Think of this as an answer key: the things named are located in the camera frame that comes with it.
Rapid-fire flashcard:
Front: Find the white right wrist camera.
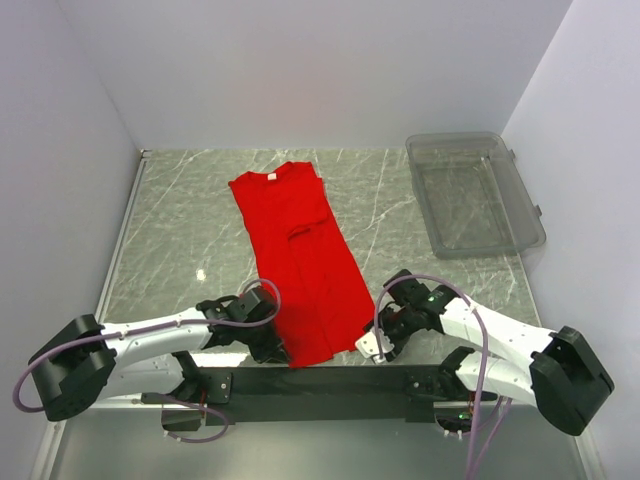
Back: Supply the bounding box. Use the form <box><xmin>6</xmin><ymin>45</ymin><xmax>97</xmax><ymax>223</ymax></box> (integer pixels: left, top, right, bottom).
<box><xmin>355</xmin><ymin>329</ymin><xmax>394</xmax><ymax>364</ymax></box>

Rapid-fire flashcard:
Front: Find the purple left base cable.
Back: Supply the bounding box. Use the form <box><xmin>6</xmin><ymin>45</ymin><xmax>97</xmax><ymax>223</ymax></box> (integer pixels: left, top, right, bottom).
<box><xmin>162</xmin><ymin>392</ymin><xmax>236</xmax><ymax>444</ymax></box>

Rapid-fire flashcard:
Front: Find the aluminium front frame rail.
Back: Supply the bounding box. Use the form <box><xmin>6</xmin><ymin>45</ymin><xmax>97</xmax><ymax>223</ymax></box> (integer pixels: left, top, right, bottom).
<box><xmin>54</xmin><ymin>363</ymin><xmax>584</xmax><ymax>411</ymax></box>

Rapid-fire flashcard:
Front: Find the red t shirt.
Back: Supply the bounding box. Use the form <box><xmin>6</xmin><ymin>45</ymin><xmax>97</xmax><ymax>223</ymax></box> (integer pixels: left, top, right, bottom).
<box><xmin>229</xmin><ymin>162</ymin><xmax>374</xmax><ymax>368</ymax></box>

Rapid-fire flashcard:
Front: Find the clear plastic storage bin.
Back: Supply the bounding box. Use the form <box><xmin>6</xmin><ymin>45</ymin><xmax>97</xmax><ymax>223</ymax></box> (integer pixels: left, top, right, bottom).
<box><xmin>406</xmin><ymin>132</ymin><xmax>546</xmax><ymax>260</ymax></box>

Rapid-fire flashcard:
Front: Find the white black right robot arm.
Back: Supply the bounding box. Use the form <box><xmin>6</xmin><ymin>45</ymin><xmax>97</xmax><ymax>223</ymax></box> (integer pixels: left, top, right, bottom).
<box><xmin>355</xmin><ymin>270</ymin><xmax>615</xmax><ymax>436</ymax></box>

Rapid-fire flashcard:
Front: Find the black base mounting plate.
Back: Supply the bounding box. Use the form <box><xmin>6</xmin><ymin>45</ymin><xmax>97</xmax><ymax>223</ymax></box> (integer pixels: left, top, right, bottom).
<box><xmin>139</xmin><ymin>365</ymin><xmax>499</xmax><ymax>426</ymax></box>

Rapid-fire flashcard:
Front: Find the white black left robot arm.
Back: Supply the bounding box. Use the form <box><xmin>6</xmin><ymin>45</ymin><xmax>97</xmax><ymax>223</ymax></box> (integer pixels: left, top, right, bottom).
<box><xmin>27</xmin><ymin>283</ymin><xmax>290</xmax><ymax>422</ymax></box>

